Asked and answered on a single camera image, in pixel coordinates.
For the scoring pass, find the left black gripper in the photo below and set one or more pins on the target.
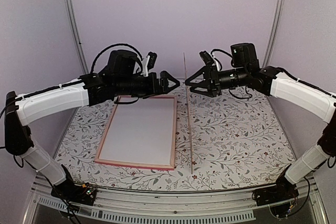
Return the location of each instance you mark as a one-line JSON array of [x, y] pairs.
[[154, 88]]

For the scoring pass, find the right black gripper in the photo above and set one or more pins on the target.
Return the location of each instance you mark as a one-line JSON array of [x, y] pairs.
[[207, 72]]

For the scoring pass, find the brown backing board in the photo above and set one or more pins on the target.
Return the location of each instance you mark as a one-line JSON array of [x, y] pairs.
[[188, 113]]

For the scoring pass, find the dark photo print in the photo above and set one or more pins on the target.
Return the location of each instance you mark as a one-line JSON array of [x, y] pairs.
[[141, 132]]

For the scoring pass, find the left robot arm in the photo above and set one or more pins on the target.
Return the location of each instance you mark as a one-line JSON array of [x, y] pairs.
[[21, 110]]

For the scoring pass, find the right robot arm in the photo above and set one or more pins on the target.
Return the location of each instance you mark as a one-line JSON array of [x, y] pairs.
[[276, 82]]

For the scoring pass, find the floral table mat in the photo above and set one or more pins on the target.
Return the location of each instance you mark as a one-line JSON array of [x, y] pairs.
[[236, 144]]

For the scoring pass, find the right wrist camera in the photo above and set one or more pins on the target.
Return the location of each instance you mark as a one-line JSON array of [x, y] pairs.
[[210, 60]]

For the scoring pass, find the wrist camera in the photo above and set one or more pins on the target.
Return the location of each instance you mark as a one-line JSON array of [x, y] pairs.
[[148, 63], [210, 60]]

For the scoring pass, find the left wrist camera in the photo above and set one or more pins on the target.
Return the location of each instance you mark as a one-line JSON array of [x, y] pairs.
[[148, 63]]

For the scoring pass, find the right aluminium post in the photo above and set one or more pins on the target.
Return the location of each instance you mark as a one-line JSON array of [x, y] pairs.
[[273, 31]]

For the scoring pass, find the aluminium post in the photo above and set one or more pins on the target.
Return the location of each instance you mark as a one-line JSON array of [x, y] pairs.
[[76, 37], [273, 31]]

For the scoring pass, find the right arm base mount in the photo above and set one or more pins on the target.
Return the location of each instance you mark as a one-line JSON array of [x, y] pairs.
[[281, 201]]

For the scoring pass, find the front aluminium rail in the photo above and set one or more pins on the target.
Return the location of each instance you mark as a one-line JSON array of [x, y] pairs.
[[127, 206]]

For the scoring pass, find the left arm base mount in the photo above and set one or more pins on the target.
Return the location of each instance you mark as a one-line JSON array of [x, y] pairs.
[[70, 192]]

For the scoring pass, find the left aluminium post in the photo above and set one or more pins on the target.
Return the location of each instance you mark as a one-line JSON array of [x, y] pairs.
[[76, 37]]

